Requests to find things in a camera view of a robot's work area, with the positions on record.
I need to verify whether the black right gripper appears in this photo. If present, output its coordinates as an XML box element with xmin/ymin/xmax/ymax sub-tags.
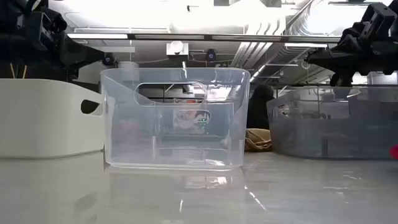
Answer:
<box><xmin>305</xmin><ymin>29</ymin><xmax>398</xmax><ymax>77</ymax></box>

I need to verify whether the person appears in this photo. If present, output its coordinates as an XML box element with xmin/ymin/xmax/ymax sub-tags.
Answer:
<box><xmin>247</xmin><ymin>83</ymin><xmax>275</xmax><ymax>130</ymax></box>
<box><xmin>174</xmin><ymin>110</ymin><xmax>206</xmax><ymax>134</ymax></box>

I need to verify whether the overhead frame bar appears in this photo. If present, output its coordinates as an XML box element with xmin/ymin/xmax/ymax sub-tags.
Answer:
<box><xmin>67</xmin><ymin>32</ymin><xmax>343</xmax><ymax>44</ymax></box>

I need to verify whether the white overhead camera mount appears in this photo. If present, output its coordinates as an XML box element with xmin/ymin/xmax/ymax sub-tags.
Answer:
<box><xmin>166</xmin><ymin>40</ymin><xmax>189</xmax><ymax>57</ymax></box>

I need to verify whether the grey translucent plastic bin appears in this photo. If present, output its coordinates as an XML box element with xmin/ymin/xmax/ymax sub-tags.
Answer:
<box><xmin>266</xmin><ymin>86</ymin><xmax>398</xmax><ymax>160</ymax></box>

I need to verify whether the white plastic bin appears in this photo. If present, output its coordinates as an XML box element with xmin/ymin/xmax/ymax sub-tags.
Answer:
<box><xmin>0</xmin><ymin>78</ymin><xmax>106</xmax><ymax>159</ymax></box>

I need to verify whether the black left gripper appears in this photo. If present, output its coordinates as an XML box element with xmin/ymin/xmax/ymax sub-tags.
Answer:
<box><xmin>18</xmin><ymin>5</ymin><xmax>106</xmax><ymax>79</ymax></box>

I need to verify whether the pink cloth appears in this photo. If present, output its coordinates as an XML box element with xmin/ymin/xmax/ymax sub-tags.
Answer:
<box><xmin>114</xmin><ymin>119</ymin><xmax>147</xmax><ymax>147</ymax></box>

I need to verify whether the tan cloth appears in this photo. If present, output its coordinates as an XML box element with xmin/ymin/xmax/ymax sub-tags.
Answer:
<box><xmin>244</xmin><ymin>128</ymin><xmax>274</xmax><ymax>153</ymax></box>

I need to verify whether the ribbed silver air duct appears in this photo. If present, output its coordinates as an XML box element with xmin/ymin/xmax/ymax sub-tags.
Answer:
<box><xmin>231</xmin><ymin>12</ymin><xmax>290</xmax><ymax>78</ymax></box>

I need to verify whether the clear plastic bin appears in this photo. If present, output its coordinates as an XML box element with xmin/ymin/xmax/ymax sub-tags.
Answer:
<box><xmin>99</xmin><ymin>67</ymin><xmax>251</xmax><ymax>171</ymax></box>

